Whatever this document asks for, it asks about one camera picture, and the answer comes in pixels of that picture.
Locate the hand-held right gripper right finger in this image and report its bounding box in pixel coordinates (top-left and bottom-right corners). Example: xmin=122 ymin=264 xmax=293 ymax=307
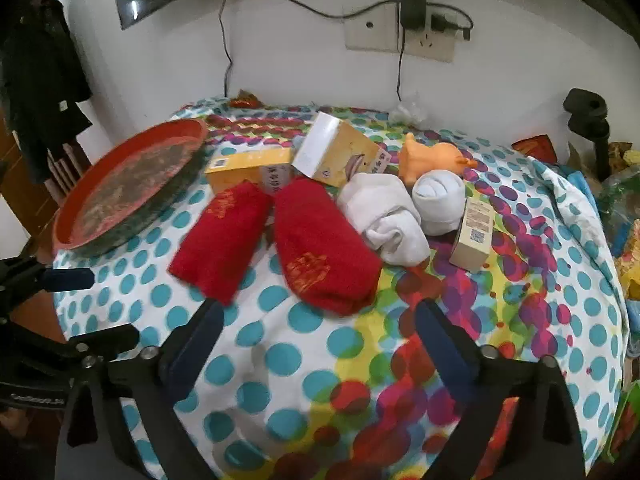
xmin=414 ymin=299 xmax=586 ymax=480

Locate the black power adapter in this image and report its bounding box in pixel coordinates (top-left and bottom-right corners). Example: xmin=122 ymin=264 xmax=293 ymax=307
xmin=400 ymin=0 xmax=427 ymax=27

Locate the polka-dot tablecloth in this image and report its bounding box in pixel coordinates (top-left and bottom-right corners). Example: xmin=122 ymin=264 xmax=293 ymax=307
xmin=52 ymin=95 xmax=631 ymax=480

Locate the black stand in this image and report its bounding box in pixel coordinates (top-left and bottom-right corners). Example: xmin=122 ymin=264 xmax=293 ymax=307
xmin=562 ymin=88 xmax=613 ymax=181

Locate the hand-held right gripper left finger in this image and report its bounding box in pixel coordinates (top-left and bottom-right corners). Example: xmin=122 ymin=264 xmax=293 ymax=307
xmin=55 ymin=300 xmax=226 ymax=480

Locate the orange rubber toy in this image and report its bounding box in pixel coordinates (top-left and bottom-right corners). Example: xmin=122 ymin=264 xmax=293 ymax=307
xmin=397 ymin=132 xmax=471 ymax=183

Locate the yellow snack packet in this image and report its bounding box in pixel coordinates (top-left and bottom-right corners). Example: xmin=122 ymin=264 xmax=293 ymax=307
xmin=607 ymin=141 xmax=640 ymax=166

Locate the dark hanging clothing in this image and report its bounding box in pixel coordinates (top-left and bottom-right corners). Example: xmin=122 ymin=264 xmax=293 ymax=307
xmin=0 ymin=0 xmax=94 ymax=186

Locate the yellow cardboard box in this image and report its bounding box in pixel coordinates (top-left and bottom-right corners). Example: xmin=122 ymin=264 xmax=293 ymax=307
xmin=291 ymin=111 xmax=392 ymax=188
xmin=205 ymin=148 xmax=295 ymax=196

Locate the white wall power outlet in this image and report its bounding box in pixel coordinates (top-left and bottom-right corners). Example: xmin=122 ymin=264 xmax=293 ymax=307
xmin=402 ymin=15 xmax=458 ymax=64

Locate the black wall cable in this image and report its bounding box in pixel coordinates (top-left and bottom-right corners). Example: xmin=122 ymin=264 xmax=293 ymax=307
xmin=219 ymin=0 xmax=234 ymax=98

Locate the small white sock ball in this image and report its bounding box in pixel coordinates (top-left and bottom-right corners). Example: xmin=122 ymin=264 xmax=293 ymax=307
xmin=411 ymin=170 xmax=467 ymax=237

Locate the red and gold wrapper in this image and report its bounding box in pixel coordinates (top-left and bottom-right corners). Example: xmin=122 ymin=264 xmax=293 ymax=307
xmin=229 ymin=90 xmax=264 ymax=109

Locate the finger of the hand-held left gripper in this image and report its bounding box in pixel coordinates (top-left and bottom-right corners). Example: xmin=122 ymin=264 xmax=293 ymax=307
xmin=65 ymin=323 xmax=141 ymax=361
xmin=0 ymin=255 xmax=96 ymax=313

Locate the red sock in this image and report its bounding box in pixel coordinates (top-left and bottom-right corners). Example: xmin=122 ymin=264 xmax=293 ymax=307
xmin=272 ymin=176 xmax=383 ymax=317
xmin=168 ymin=181 xmax=273 ymax=306

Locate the crumpled white plastic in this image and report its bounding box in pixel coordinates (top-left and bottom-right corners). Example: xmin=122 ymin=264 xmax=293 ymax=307
xmin=387 ymin=91 xmax=426 ymax=126

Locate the wooden chair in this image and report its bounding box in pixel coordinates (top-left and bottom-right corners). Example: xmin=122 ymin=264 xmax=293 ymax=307
xmin=44 ymin=142 xmax=93 ymax=206

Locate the red packet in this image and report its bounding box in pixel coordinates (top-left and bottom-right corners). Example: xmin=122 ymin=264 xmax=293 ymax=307
xmin=512 ymin=136 xmax=559 ymax=164

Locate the black plug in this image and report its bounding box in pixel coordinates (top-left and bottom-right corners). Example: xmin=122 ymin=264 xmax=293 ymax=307
xmin=431 ymin=9 xmax=473 ymax=42

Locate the green plastic bag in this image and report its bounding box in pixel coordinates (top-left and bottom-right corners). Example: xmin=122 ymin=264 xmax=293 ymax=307
xmin=597 ymin=165 xmax=640 ymax=258

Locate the thin hanging cable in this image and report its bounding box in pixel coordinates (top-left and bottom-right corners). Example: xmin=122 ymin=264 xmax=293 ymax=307
xmin=396 ymin=25 xmax=406 ymax=106

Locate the small beige cardboard box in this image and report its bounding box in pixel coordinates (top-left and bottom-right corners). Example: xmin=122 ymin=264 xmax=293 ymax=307
xmin=449 ymin=197 xmax=496 ymax=273

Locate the white sock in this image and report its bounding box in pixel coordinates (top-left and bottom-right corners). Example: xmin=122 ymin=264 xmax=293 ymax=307
xmin=336 ymin=172 xmax=431 ymax=267

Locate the beige wall socket plate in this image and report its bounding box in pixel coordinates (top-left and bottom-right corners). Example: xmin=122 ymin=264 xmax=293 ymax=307
xmin=344 ymin=7 xmax=402 ymax=52

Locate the round red tray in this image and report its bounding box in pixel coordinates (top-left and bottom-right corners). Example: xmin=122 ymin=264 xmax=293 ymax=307
xmin=52 ymin=119 xmax=210 ymax=256

